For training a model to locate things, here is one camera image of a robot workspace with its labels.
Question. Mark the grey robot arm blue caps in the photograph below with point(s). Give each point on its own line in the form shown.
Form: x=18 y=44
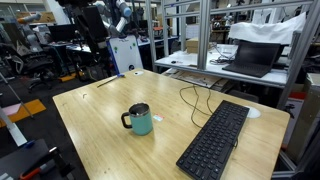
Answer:
x=121 y=23

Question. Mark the red and white sticker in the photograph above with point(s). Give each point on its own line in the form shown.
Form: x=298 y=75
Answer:
x=158 y=117

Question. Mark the white round table grommet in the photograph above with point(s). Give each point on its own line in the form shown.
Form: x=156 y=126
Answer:
x=253 y=112
x=138 y=72

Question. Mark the thin stick with blue tip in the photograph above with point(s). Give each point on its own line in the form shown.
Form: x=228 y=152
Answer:
x=120 y=75

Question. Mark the white board with green dots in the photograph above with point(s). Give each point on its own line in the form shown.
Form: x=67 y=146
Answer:
x=126 y=55

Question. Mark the brown cardboard box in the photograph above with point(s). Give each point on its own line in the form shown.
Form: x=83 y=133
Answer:
x=192 y=45

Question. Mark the black computer keyboard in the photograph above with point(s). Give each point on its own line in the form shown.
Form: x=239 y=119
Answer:
x=213 y=143

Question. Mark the black open laptop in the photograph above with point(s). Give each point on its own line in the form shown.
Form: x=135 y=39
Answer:
x=254 y=55

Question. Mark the black computer monitor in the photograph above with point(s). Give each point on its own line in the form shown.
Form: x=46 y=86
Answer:
x=62 y=32

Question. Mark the white plastic sheet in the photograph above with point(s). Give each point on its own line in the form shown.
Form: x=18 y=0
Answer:
x=266 y=31

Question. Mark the black office chair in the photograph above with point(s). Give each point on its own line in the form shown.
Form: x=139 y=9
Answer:
x=35 y=65

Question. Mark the white slanted metal bar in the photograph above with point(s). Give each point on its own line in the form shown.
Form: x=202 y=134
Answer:
x=11 y=128

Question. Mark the black cart with orange clamps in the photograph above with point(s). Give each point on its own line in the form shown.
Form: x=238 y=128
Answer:
x=23 y=161

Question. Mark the aluminium extrusion shelf frame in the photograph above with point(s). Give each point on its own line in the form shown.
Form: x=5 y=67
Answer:
x=203 y=33

